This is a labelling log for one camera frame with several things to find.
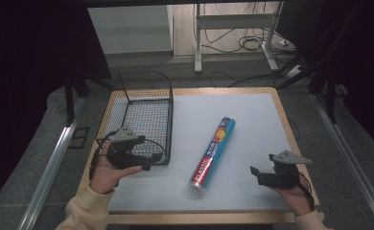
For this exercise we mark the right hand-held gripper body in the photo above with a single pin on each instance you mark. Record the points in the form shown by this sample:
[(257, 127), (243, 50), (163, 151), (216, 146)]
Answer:
[(282, 177)]

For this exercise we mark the black metal stand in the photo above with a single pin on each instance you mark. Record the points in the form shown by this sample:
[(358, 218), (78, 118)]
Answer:
[(330, 96), (70, 99)]

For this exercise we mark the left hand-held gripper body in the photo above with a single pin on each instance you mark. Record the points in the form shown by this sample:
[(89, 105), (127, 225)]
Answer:
[(121, 152)]

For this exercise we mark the person's left hand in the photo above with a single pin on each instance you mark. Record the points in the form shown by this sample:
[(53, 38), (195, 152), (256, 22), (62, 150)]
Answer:
[(102, 175)]

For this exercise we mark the dark curtain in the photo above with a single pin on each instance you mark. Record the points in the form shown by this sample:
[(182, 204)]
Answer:
[(31, 64), (361, 57)]

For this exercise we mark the aluminium floor rail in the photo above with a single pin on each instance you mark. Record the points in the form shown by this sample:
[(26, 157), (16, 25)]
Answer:
[(351, 159), (49, 172)]

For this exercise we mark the black floor socket frame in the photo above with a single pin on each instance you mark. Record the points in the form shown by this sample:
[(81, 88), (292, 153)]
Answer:
[(79, 138)]

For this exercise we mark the blue plastic wrap roll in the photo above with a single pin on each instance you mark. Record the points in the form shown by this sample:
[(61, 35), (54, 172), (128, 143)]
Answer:
[(212, 155)]

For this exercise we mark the white power strip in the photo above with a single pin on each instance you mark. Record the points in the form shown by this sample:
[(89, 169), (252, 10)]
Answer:
[(294, 71)]

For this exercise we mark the person's right hand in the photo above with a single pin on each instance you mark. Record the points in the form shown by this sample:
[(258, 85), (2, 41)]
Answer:
[(297, 199)]

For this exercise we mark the white cabinet panel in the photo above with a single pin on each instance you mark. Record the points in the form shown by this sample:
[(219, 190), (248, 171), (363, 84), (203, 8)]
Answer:
[(129, 28)]

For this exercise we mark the white table mat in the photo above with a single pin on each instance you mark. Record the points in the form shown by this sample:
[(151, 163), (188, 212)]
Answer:
[(239, 153)]

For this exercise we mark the white metal desk frame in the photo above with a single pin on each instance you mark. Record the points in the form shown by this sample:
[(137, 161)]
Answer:
[(236, 21)]

